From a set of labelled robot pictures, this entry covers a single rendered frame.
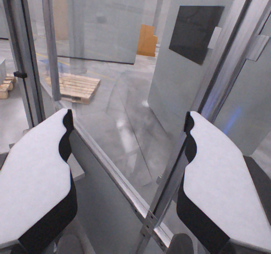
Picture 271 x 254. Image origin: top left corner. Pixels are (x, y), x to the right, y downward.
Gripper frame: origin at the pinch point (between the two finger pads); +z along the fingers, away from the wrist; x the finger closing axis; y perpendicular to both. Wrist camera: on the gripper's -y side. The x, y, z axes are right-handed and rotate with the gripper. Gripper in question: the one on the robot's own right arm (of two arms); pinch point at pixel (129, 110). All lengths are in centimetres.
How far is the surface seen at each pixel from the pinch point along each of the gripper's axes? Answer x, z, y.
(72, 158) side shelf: -29, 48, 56
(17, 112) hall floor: -169, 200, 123
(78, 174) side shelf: -23, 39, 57
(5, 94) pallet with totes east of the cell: -204, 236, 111
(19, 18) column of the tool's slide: -46, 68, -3
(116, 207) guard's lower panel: -5, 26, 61
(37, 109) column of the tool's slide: -52, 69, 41
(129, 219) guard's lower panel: 0, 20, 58
